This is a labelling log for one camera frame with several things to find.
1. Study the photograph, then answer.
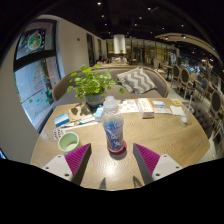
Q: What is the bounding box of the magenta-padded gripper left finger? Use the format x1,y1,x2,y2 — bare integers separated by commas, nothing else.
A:
42,142,92,186

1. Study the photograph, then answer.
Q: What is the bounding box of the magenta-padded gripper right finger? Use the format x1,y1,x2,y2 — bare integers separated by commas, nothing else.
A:
132,142,184,186

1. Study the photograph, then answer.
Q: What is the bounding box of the clear blue-labelled water bottle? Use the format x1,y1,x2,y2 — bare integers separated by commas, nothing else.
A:
101,95,127,155

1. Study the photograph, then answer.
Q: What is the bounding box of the pale green cup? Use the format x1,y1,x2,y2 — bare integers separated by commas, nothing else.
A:
57,131,81,155

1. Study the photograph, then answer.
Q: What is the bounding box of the flat round red coaster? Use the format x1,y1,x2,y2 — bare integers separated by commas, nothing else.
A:
106,139,128,156

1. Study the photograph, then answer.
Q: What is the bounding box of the pill blister pack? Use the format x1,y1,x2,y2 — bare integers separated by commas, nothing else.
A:
52,127,67,141

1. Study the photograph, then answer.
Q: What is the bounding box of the white pen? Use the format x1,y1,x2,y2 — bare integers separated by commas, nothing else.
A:
64,121,99,131

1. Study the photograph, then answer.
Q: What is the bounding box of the blue and white small box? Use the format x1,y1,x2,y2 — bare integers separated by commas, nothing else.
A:
53,112,71,128

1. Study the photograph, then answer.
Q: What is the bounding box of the small blue-white carton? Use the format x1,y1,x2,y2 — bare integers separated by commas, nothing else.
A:
93,105,105,122

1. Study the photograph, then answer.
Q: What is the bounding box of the white rectangular box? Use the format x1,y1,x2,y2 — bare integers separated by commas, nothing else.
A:
137,97,155,119

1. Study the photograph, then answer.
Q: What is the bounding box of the stack of printed papers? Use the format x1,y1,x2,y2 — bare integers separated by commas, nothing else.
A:
151,99,173,115

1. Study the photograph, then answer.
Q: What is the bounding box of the white printed leaflet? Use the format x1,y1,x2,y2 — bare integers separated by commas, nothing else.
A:
118,99,140,114

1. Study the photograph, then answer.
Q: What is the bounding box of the white paper sheet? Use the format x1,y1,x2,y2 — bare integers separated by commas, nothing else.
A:
169,105,186,117

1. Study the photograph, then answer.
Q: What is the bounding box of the clear plastic cup with straw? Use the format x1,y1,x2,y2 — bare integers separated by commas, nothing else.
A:
179,91,195,126

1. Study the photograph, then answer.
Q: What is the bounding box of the yellow card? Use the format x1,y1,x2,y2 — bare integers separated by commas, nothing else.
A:
170,98,183,107

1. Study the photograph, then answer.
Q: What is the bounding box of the grey tufted chair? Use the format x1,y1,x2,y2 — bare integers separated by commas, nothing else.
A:
189,101,214,139

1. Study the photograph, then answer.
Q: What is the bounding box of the green potted plant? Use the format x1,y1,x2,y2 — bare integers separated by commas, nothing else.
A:
65,64,126,108

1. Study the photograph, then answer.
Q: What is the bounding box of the grey chevron cushion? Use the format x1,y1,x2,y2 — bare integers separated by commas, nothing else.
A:
115,66,158,96

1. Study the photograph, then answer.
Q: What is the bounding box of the group of round-backed chairs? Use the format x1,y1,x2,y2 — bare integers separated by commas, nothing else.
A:
151,58,224,141

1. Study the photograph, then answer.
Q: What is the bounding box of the grey curved sofa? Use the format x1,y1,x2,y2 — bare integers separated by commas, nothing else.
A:
51,66,170,108

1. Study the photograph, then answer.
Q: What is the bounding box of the person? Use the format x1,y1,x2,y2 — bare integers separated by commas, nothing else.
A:
113,53,129,65
96,54,108,64

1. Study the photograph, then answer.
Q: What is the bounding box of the group of ceiling lights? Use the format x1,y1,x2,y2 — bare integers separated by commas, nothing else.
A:
96,1,188,39

